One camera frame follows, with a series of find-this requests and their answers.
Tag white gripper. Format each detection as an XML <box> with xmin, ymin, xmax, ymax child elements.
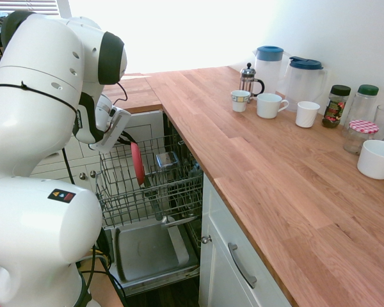
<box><xmin>93</xmin><ymin>106</ymin><xmax>138</xmax><ymax>155</ymax></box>

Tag red plate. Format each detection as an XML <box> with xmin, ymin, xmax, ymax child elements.
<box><xmin>129</xmin><ymin>141</ymin><xmax>147</xmax><ymax>187</ymax></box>

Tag built-in dishwasher tub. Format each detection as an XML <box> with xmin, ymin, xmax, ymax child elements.
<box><xmin>162</xmin><ymin>110</ymin><xmax>205</xmax><ymax>256</ymax></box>

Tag stainless dishwasher door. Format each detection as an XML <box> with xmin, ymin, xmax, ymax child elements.
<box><xmin>110</xmin><ymin>217</ymin><xmax>202</xmax><ymax>295</ymax></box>

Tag clear glass container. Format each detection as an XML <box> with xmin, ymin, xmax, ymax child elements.
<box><xmin>155</xmin><ymin>151</ymin><xmax>180</xmax><ymax>171</ymax></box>

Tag white drawer cabinet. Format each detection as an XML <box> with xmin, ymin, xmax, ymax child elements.
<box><xmin>28</xmin><ymin>110</ymin><xmax>166</xmax><ymax>231</ymax></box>

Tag grey kitchen utensil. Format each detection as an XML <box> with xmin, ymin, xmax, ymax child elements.
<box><xmin>141</xmin><ymin>174</ymin><xmax>164</xmax><ymax>222</ymax></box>

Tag small patterned white cup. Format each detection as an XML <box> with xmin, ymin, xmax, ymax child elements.
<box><xmin>230</xmin><ymin>90</ymin><xmax>252</xmax><ymax>113</ymax></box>

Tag glass French press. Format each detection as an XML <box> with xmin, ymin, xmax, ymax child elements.
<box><xmin>238</xmin><ymin>61</ymin><xmax>266</xmax><ymax>104</ymax></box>

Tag wooden robot mounting table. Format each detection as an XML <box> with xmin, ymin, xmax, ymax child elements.
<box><xmin>0</xmin><ymin>255</ymin><xmax>126</xmax><ymax>307</ymax></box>

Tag clear pitcher with blue lid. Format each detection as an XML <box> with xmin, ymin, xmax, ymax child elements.
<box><xmin>282</xmin><ymin>56</ymin><xmax>328</xmax><ymax>113</ymax></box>
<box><xmin>252</xmin><ymin>45</ymin><xmax>286</xmax><ymax>97</ymax></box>

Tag window blinds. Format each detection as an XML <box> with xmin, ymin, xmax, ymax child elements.
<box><xmin>0</xmin><ymin>0</ymin><xmax>58</xmax><ymax>17</ymax></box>

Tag white cabinet with door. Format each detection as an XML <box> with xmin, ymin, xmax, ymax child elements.
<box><xmin>198</xmin><ymin>174</ymin><xmax>297</xmax><ymax>307</ymax></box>

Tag white ribbed cup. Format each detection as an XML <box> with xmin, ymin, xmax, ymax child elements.
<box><xmin>295</xmin><ymin>100</ymin><xmax>321</xmax><ymax>129</ymax></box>

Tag dark jar with black lid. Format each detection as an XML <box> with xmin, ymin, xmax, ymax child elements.
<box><xmin>321</xmin><ymin>84</ymin><xmax>352</xmax><ymax>130</ymax></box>

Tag jar with red checkered lid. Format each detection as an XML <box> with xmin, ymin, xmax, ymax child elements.
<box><xmin>342</xmin><ymin>119</ymin><xmax>380</xmax><ymax>156</ymax></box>

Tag clear bottle with green lid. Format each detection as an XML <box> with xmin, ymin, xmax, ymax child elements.
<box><xmin>342</xmin><ymin>84</ymin><xmax>380</xmax><ymax>136</ymax></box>

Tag white ceramic bowl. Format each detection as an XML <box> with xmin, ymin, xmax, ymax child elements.
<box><xmin>356</xmin><ymin>139</ymin><xmax>384</xmax><ymax>180</ymax></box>

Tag grey wire dishwasher rack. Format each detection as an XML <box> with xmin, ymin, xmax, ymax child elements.
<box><xmin>95</xmin><ymin>136</ymin><xmax>204</xmax><ymax>228</ymax></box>

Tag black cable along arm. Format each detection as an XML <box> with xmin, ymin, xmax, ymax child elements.
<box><xmin>0</xmin><ymin>81</ymin><xmax>129</xmax><ymax>187</ymax></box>

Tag black clamp bracket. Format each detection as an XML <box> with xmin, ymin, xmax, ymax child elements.
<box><xmin>95</xmin><ymin>228</ymin><xmax>113</xmax><ymax>268</ymax></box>

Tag dishwasher lower wire rack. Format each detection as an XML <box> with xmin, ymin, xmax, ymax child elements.
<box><xmin>183</xmin><ymin>219</ymin><xmax>203</xmax><ymax>254</ymax></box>

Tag black floor cable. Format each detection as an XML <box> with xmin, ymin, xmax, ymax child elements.
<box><xmin>78</xmin><ymin>255</ymin><xmax>129</xmax><ymax>303</ymax></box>

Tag white mug with handle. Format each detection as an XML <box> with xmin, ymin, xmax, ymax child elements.
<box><xmin>256</xmin><ymin>93</ymin><xmax>290</xmax><ymax>120</ymax></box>

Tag flat silver cabinet handle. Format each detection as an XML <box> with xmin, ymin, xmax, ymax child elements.
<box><xmin>227</xmin><ymin>242</ymin><xmax>258</xmax><ymax>289</ymax></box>

